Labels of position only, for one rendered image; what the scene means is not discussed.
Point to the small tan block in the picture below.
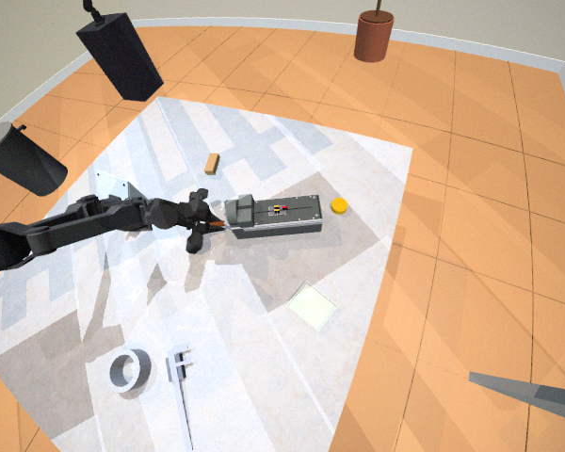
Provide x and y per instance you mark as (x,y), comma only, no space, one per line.
(212,164)

